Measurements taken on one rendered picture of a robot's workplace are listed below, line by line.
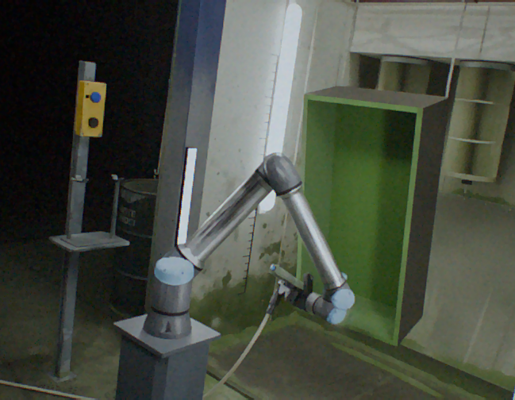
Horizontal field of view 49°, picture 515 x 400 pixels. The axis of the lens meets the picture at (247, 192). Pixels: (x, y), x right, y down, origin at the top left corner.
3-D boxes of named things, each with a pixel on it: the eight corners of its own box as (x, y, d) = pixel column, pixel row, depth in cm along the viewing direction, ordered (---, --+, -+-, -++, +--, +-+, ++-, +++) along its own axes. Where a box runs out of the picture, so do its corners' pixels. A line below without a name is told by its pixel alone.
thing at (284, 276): (256, 306, 255) (280, 262, 259) (249, 303, 258) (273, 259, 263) (313, 340, 286) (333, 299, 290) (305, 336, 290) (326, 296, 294)
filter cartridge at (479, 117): (458, 197, 344) (484, 58, 329) (424, 186, 378) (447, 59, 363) (507, 201, 354) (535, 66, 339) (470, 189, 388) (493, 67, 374)
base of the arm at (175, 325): (164, 343, 211) (167, 318, 209) (133, 325, 223) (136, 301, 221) (201, 332, 225) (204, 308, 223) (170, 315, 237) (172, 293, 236)
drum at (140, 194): (99, 294, 417) (110, 176, 402) (172, 290, 446) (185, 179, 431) (122, 327, 368) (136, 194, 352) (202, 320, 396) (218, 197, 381)
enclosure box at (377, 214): (325, 284, 342) (337, 85, 303) (422, 317, 308) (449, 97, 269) (295, 308, 316) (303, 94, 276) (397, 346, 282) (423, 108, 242)
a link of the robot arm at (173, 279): (148, 310, 214) (153, 266, 211) (153, 294, 231) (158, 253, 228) (188, 314, 215) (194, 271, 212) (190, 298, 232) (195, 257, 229)
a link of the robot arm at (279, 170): (289, 153, 212) (362, 305, 224) (285, 149, 224) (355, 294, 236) (261, 167, 212) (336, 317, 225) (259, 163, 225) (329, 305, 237)
